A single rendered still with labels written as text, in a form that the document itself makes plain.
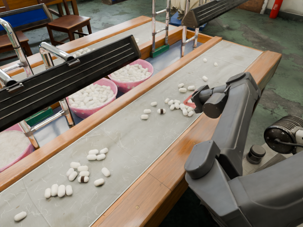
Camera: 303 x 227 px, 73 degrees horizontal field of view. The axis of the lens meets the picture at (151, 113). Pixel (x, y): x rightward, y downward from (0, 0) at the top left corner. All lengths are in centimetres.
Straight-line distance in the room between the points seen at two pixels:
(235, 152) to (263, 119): 188
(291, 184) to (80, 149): 71
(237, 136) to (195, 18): 67
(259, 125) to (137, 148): 155
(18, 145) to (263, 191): 87
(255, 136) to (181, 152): 135
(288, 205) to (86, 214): 56
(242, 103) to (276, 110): 192
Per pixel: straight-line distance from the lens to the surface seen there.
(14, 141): 99
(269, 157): 126
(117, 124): 89
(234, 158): 37
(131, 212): 65
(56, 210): 74
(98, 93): 109
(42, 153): 85
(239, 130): 43
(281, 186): 27
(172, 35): 170
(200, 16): 103
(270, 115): 233
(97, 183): 72
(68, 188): 74
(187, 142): 80
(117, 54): 66
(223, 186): 28
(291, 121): 100
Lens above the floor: 137
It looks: 42 degrees down
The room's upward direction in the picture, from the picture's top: straight up
